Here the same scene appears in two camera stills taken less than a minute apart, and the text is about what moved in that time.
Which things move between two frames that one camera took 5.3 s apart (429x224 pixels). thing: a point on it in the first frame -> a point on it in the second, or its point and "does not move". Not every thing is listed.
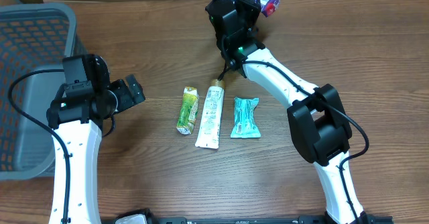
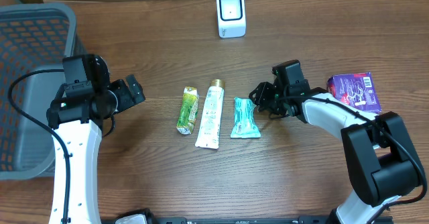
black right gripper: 251,7 -> 264,95
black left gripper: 123,89 does not move
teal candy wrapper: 244,126 does not move
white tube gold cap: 208,131 does not move
